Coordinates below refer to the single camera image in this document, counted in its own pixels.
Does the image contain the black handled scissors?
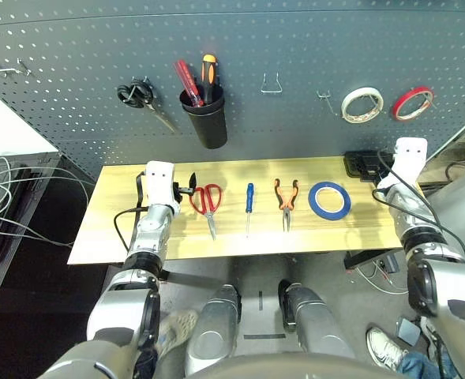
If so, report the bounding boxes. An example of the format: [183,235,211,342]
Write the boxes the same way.
[116,77,178,134]

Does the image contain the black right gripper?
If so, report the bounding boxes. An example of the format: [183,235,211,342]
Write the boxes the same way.
[375,165,395,185]

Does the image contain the blue tape roll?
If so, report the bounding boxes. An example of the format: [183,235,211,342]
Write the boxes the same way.
[307,181,352,221]

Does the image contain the blue handled screwdriver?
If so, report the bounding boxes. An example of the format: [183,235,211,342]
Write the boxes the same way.
[244,182,255,238]

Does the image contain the grey perforated pegboard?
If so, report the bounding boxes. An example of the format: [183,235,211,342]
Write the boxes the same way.
[0,0,465,179]

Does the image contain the metal wire loop holder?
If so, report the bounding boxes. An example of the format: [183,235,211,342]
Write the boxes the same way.
[260,72,283,95]

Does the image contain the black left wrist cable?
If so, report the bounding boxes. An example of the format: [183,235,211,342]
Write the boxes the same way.
[113,171,147,253]

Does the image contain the orange black screwdriver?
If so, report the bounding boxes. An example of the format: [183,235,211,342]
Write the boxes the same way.
[200,54,220,104]

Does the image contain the light grey cover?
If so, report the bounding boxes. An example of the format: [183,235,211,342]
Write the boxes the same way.
[427,163,465,273]

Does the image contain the red handled screwdriver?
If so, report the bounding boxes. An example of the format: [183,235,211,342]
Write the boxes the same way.
[172,59,205,108]

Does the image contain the grey foot pedal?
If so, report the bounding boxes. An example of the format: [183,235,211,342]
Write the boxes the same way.
[396,317,422,344]

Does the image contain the white floor cable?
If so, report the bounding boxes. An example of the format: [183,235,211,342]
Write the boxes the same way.
[354,260,409,295]

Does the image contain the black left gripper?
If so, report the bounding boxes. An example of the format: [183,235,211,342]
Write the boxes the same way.
[172,171,199,203]

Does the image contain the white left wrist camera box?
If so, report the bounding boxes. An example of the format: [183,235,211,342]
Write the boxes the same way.
[144,160,181,216]

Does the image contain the red handled scissors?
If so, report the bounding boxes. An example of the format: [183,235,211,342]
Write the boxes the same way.
[189,183,223,241]

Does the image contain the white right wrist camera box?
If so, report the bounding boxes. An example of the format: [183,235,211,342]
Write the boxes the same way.
[392,137,429,187]

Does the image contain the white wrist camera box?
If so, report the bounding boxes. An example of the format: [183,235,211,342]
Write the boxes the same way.
[144,160,181,216]
[392,137,429,187]

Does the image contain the grey sneaker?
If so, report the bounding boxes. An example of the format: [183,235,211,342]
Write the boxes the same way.
[155,310,200,358]

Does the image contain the black cable loop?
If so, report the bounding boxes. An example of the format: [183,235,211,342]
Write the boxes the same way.
[444,159,465,182]

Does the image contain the silver left robot leg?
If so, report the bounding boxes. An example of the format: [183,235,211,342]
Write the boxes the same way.
[184,283,243,376]

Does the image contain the orange black needle-nose pliers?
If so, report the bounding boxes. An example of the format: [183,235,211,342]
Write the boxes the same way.
[273,178,299,233]

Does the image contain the black plastic case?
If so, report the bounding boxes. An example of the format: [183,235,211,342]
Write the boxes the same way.
[343,150,395,183]

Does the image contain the grey robot torso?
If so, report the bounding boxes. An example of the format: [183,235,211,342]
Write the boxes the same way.
[184,352,407,379]

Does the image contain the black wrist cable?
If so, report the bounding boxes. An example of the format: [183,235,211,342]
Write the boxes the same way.
[113,171,147,253]
[372,148,465,262]

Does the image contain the black cup holder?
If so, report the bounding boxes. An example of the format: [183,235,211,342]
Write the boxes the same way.
[179,84,229,150]

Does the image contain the silver robot leg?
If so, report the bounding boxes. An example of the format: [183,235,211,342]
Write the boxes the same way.
[277,279,355,360]
[184,283,243,376]

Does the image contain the white sneaker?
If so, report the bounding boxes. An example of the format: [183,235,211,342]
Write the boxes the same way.
[366,326,409,372]

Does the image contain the black storage rack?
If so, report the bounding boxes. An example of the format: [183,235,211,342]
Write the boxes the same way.
[0,152,64,289]

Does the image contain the red tape roll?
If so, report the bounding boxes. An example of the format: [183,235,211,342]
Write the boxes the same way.
[392,86,435,122]

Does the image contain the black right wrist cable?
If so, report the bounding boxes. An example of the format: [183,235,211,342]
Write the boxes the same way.
[372,148,465,262]

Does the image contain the silver right robot leg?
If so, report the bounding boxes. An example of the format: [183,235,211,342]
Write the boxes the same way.
[277,279,355,360]

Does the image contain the white tape roll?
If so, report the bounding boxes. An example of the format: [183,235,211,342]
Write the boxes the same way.
[340,87,384,124]

